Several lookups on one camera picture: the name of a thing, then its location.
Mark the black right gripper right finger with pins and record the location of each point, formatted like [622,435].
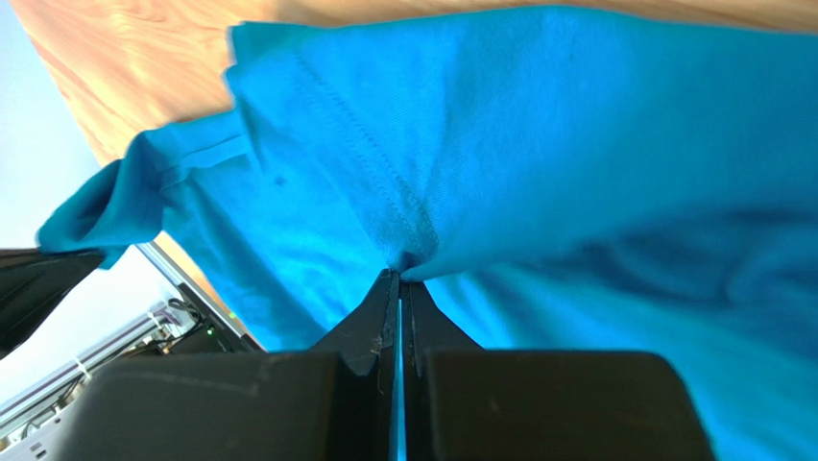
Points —
[424,328]

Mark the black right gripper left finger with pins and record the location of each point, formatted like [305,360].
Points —
[362,393]

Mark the blue t shirt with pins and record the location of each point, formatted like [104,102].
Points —
[559,178]

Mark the aluminium frame rail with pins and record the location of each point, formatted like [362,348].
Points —
[63,319]

